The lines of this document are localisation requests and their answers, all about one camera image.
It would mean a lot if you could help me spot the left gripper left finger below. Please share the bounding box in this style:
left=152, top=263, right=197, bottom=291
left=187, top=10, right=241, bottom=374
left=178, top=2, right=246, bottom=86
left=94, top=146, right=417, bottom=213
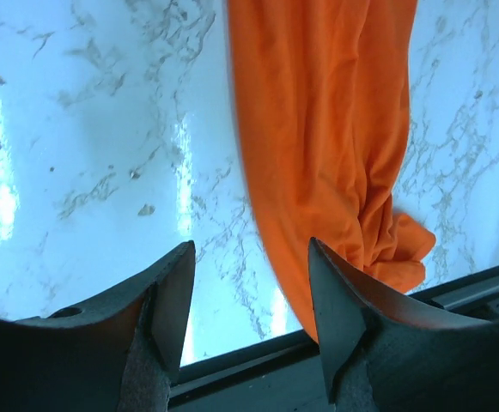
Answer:
left=0, top=241, right=195, bottom=411

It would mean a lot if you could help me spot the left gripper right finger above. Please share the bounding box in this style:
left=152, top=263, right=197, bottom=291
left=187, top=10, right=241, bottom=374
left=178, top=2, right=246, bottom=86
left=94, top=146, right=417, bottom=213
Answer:
left=308, top=239, right=499, bottom=411

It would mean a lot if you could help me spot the orange t shirt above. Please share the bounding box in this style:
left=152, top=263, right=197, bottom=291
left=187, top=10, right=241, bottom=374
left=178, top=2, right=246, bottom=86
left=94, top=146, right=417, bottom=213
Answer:
left=228, top=1, right=435, bottom=336

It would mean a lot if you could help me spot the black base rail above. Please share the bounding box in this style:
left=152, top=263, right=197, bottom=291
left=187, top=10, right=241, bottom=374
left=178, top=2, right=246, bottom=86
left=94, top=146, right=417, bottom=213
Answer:
left=167, top=257, right=499, bottom=412

